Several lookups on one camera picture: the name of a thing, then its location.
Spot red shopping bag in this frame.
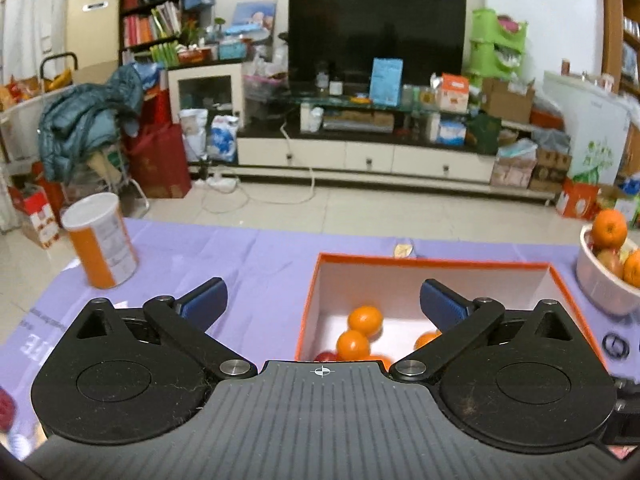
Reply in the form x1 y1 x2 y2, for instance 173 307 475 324
125 125 193 201

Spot orange cardboard box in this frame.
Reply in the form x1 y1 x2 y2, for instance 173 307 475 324
295 252 608 367

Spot white power strip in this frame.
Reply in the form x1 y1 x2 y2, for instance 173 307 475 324
192 172 241 192

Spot brown cardboard box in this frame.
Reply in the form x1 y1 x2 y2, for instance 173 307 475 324
481 77 536 125

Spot dark bookshelf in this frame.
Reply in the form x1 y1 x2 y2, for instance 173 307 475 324
119 0 203 68

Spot metal trolley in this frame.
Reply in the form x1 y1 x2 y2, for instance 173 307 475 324
40 52 151 218

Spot beige standing air conditioner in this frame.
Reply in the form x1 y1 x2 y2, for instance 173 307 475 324
66 0 122 83

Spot framed picture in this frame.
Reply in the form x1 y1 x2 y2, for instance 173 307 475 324
232 0 278 31

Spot red soda can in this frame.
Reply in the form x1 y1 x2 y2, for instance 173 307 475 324
0 389 17 433

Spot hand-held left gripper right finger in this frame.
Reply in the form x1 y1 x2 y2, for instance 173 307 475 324
389 280 584 380

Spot black hair tie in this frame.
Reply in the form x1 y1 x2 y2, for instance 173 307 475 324
601 332 630 360

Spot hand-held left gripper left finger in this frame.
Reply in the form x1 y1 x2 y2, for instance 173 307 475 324
62 276 254 380

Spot white television stand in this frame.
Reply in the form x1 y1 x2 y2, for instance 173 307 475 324
235 87 558 193

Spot orange white canister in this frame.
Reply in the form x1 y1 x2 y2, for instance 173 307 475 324
61 192 140 290

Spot blue paper box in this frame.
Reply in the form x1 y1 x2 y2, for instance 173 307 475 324
369 57 404 107

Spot white plastic basket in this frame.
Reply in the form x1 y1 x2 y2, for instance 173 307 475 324
575 225 640 317

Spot large orange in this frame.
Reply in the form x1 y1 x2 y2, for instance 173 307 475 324
591 209 628 250
622 250 640 288

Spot orange white small box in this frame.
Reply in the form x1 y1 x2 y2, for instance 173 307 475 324
437 74 471 113

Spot red apple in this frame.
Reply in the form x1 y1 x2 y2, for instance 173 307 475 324
595 247 626 278

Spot blue padded jacket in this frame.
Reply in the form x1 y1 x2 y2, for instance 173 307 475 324
37 62 146 183

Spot purple floral tablecloth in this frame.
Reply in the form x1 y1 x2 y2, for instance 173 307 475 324
0 217 640 461

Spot white glass-door cabinet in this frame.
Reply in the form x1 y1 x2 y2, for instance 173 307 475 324
167 62 246 131

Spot green storage rack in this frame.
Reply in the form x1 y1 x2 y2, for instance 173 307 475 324
470 7 528 86

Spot orange white gift box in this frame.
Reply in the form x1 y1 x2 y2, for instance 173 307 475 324
557 180 601 220

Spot pink cardboard carton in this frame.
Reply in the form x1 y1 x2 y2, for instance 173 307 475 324
490 157 538 188

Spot red white carton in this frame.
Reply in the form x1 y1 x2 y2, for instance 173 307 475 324
10 185 63 250

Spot brown stacked cartons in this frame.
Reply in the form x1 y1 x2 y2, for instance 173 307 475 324
530 147 573 193

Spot black television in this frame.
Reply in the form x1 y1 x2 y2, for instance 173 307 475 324
288 0 467 87

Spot white blue plastic bag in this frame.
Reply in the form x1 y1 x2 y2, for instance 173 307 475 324
207 115 240 163

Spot wooden shelf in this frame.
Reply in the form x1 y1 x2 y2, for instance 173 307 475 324
602 0 640 98

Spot white laundry basket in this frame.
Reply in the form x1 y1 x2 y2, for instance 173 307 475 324
0 80 76 161

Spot blue white pack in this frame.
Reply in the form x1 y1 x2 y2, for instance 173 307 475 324
437 120 467 147

